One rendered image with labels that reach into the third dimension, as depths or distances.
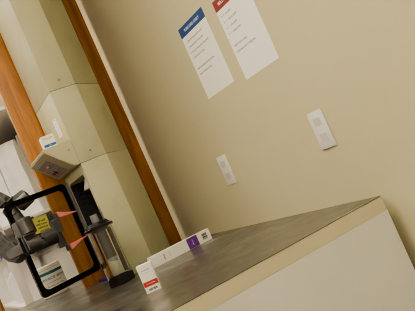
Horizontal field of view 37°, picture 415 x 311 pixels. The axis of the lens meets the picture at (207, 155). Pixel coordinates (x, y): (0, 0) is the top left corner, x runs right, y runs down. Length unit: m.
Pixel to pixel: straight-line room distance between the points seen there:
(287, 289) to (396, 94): 0.54
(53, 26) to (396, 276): 1.63
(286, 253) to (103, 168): 1.13
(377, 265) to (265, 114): 0.64
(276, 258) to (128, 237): 1.05
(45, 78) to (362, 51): 1.33
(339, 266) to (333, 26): 0.61
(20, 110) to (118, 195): 0.65
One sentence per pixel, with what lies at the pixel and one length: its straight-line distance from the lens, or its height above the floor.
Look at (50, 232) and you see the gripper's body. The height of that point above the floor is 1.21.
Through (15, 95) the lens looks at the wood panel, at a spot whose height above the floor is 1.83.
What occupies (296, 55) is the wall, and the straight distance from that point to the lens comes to 1.82.
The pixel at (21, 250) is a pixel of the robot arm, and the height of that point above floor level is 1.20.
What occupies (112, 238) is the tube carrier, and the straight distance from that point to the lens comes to 2.30.
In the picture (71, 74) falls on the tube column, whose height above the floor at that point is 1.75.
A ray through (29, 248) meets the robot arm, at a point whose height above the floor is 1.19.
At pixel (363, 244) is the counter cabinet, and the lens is 1.66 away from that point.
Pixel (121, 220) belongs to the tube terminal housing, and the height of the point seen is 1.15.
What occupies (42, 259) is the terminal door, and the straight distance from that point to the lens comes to 2.60.
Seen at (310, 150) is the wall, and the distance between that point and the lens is 1.91.
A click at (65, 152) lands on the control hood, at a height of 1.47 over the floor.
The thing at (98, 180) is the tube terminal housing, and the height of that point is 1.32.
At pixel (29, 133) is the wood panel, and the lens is 2.83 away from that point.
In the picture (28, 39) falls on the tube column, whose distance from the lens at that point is 2.56.
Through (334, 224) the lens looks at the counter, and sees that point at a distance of 1.61.
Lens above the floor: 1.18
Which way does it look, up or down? 1 degrees up
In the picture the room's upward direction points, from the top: 24 degrees counter-clockwise
